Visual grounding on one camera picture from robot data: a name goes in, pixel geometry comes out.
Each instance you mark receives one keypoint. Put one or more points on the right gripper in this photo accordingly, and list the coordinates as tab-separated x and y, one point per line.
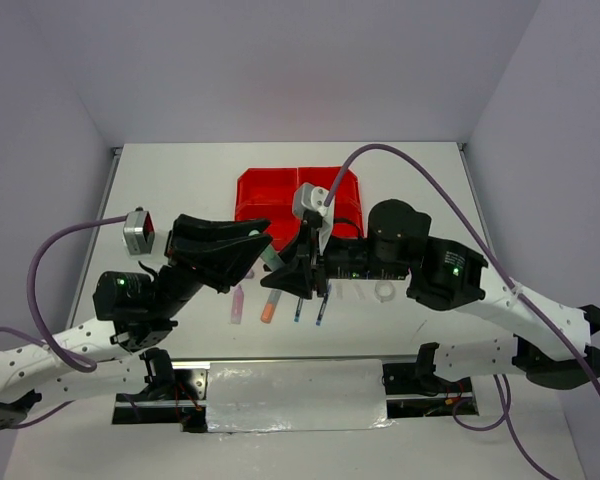
295	276

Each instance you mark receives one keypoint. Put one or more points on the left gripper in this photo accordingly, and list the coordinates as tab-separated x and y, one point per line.
219	255

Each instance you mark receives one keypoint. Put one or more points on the green highlighter body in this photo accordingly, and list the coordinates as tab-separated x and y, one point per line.
270	257

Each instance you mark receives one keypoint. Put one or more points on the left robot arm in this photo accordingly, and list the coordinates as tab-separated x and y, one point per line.
117	351

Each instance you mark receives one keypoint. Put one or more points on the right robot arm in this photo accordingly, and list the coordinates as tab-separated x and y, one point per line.
548	343

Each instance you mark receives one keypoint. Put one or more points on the blue pen left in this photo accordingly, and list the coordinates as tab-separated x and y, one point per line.
298	310

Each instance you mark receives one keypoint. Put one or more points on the blue pen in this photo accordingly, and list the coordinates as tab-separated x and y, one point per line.
298	310
323	306

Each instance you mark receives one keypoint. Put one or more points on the blue pen right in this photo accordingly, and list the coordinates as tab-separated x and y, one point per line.
323	306

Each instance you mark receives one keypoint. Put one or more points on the orange highlighter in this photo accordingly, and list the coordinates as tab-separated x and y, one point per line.
270	306

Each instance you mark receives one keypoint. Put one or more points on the red four-compartment bin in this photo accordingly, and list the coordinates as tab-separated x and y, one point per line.
268	193

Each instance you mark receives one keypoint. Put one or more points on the small clear tape roll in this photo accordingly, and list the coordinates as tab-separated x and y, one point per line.
384	291

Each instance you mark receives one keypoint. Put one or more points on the silver foil sheet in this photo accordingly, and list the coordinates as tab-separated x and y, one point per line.
293	396

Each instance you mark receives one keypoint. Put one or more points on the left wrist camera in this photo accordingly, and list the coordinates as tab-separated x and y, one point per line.
138	233

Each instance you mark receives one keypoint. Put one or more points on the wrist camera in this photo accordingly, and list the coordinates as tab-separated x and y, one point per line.
315	199
138	233

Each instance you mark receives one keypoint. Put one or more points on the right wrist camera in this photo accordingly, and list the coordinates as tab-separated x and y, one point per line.
315	199

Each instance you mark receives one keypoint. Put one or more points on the black mounting rail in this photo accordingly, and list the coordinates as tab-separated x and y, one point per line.
184	405

